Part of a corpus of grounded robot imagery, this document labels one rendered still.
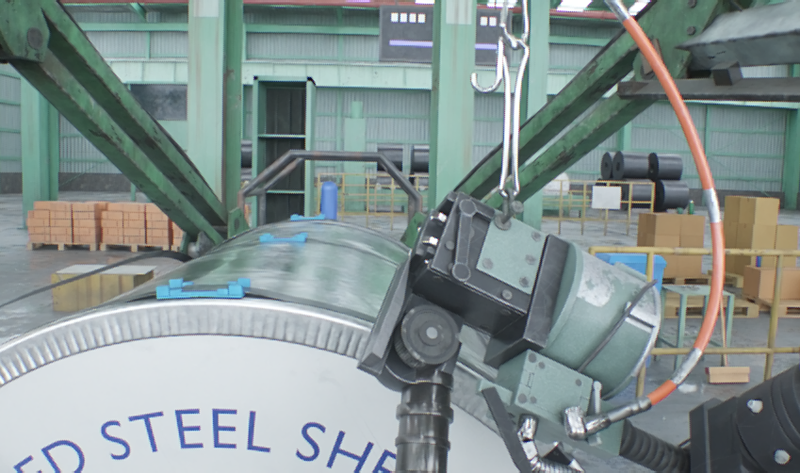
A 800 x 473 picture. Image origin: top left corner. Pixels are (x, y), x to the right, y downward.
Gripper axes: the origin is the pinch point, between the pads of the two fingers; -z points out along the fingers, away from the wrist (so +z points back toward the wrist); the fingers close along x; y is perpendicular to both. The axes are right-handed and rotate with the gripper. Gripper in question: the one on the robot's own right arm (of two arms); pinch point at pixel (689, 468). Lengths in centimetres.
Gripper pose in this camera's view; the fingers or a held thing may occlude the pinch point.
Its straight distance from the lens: 73.6
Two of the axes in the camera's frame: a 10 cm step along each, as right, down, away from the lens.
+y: -8.9, -4.4, -1.0
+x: 2.7, -7.0, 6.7
